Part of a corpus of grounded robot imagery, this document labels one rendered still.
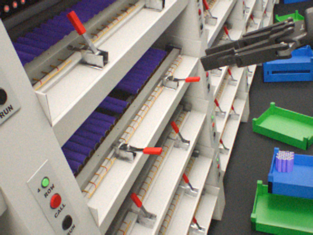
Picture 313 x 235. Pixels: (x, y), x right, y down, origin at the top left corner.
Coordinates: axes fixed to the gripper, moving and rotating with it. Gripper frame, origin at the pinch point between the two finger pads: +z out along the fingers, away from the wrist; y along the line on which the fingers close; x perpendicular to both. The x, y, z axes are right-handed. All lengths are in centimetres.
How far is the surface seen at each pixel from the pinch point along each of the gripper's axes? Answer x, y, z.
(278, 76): 81, -142, 22
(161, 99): 7.1, -0.8, 18.0
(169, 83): 5.9, -6.1, 17.2
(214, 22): 7, -49, 16
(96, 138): 2.3, 19.2, 22.8
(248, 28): 44, -143, 31
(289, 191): 77, -36, 8
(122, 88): 0.9, 0.9, 25.5
